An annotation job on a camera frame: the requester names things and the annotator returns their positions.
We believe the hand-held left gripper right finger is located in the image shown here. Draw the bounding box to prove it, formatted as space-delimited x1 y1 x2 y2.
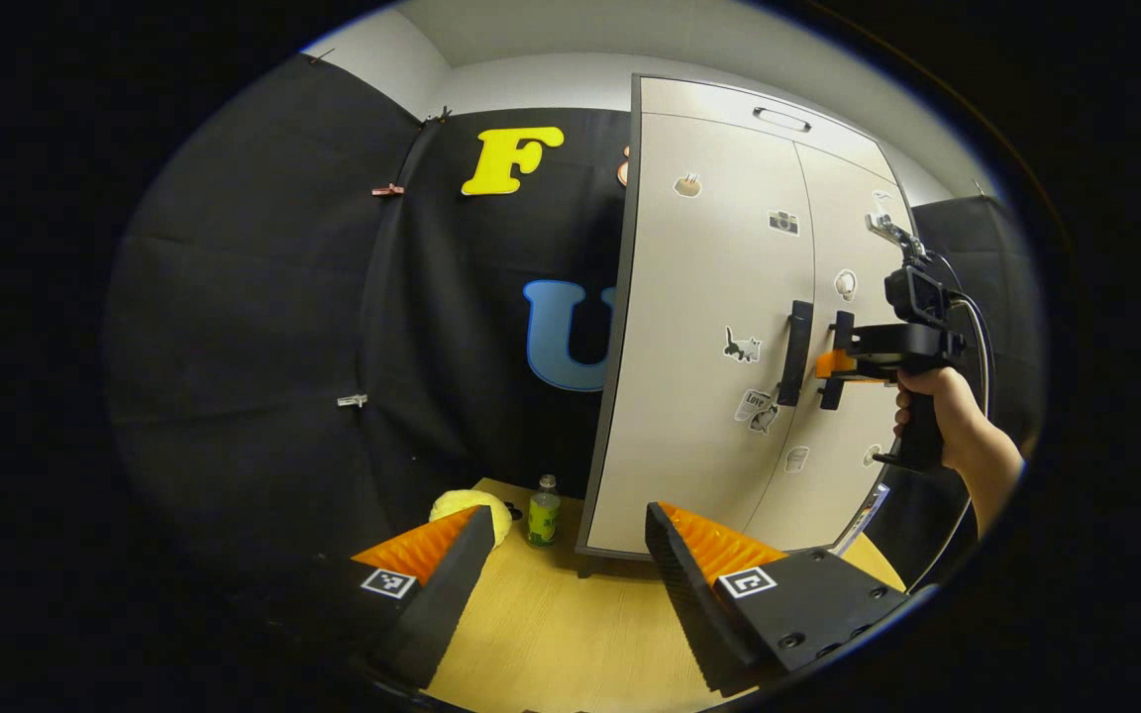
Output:
644 501 913 697

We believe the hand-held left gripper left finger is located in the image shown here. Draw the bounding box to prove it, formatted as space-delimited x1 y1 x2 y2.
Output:
313 505 497 691

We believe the black cabinet door handle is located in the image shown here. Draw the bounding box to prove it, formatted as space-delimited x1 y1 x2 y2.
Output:
817 310 856 411
778 300 815 408

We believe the dog-sticker white cabinet door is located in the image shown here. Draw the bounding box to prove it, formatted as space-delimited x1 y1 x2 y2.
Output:
744 144 913 553

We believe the camera-sticker white cabinet door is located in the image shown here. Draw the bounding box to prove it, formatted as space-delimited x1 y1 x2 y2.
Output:
585 112 816 556

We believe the white double-door shoe cabinet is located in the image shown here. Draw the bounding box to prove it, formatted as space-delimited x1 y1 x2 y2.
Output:
575 74 920 580

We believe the yellow plush toy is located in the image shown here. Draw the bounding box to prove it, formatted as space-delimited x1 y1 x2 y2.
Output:
429 489 514 549

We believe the green label bottle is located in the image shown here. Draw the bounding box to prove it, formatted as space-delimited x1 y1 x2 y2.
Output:
527 474 563 549

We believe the white blue card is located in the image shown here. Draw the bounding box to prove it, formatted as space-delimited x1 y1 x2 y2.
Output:
833 483 890 556

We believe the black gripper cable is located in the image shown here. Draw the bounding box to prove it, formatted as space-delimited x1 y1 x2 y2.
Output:
912 253 995 593

